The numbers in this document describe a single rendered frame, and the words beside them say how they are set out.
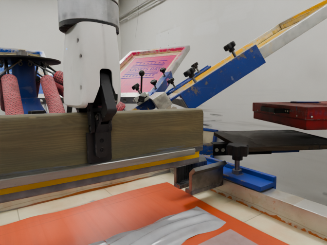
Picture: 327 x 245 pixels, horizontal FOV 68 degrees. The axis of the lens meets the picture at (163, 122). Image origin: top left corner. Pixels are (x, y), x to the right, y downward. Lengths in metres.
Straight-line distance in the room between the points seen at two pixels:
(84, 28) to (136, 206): 0.32
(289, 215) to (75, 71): 0.38
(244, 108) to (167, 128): 2.28
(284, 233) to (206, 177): 0.15
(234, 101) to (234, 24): 0.80
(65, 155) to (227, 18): 2.69
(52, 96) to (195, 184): 0.63
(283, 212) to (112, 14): 0.39
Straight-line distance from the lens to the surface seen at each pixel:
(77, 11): 0.32
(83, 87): 0.29
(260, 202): 0.48
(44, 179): 0.31
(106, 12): 0.33
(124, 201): 0.50
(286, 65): 2.42
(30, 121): 0.31
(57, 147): 0.32
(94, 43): 0.30
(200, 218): 0.43
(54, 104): 0.90
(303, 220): 0.44
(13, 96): 0.92
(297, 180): 2.46
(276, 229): 0.44
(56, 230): 0.44
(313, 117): 1.09
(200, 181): 0.47
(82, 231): 0.42
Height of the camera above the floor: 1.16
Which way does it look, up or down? 7 degrees down
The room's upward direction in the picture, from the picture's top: 1 degrees counter-clockwise
